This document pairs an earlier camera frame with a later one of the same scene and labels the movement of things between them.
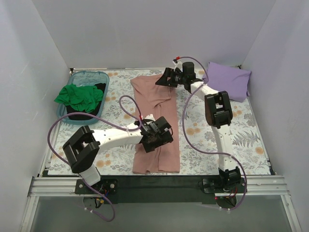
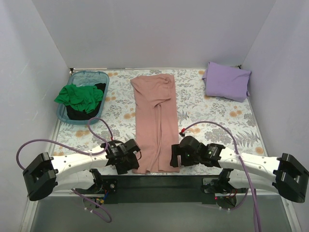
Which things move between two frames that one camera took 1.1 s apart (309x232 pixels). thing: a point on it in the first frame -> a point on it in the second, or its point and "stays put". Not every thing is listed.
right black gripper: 170,77 -> 175,154
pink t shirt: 158,99 stays put
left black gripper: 159,141 -> 132,159
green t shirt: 83,98 stays put
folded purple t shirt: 228,79 stays put
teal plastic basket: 85,78 stays put
